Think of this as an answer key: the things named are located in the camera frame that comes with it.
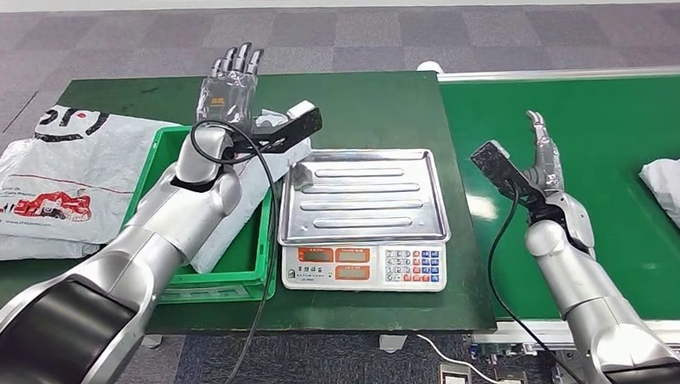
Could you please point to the plain white bag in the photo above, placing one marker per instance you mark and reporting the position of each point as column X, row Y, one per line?
column 21, row 249

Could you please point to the grey floor socket box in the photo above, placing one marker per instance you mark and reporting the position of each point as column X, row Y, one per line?
column 455, row 380

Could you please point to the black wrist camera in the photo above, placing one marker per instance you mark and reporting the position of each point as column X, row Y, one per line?
column 291, row 130
column 496, row 166

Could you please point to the white bag with black print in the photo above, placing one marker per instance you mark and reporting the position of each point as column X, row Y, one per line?
column 125, row 128

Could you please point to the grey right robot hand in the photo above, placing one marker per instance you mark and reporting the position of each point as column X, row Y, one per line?
column 548, row 170

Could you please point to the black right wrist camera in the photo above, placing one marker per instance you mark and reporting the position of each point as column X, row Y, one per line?
column 496, row 166

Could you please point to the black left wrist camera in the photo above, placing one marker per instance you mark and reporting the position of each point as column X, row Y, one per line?
column 291, row 130

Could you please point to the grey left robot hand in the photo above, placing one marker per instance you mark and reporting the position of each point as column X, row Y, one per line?
column 227, row 98

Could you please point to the green plastic crate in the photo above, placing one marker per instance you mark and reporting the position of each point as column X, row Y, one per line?
column 240, row 281

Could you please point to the green conveyor belt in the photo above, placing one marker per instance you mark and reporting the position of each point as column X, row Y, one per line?
column 601, row 127

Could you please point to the white scale with steel tray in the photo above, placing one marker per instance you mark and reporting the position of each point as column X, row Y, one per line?
column 369, row 195

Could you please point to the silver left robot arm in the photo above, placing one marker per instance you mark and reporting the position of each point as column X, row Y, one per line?
column 147, row 245

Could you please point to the white bag with red print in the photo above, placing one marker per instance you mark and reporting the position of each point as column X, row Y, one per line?
column 58, row 174

